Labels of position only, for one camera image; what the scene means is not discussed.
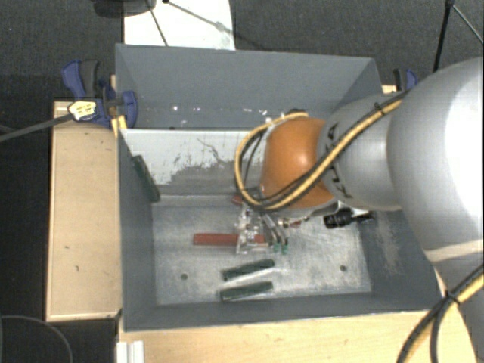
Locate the pale wood flat board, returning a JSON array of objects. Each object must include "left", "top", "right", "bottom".
[{"left": 45, "top": 100, "right": 124, "bottom": 322}]

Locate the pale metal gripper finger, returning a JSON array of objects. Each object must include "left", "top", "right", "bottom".
[
  {"left": 235, "top": 236, "right": 271, "bottom": 256},
  {"left": 235, "top": 206, "right": 263, "bottom": 235}
]

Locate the dark green flat block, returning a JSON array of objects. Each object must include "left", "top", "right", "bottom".
[
  {"left": 222, "top": 259, "right": 276, "bottom": 282},
  {"left": 219, "top": 281, "right": 275, "bottom": 303},
  {"left": 132, "top": 154, "right": 161, "bottom": 203}
]

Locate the grey metal bin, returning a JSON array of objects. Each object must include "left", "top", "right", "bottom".
[{"left": 113, "top": 42, "right": 444, "bottom": 332}]

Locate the black cylinder on white bracket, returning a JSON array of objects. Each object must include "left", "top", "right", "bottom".
[{"left": 323, "top": 201, "right": 376, "bottom": 230}]

